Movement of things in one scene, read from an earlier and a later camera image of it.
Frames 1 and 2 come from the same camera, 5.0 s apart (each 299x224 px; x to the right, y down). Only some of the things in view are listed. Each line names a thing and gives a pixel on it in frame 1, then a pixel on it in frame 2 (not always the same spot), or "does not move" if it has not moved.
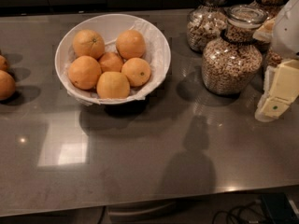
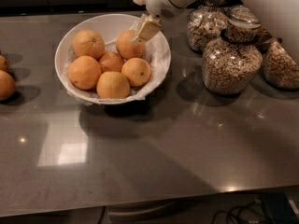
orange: x=137 y=71 does not move
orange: x=130 y=44 does not move
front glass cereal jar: x=232 y=62 does not move
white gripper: x=287 y=32 → x=158 y=3
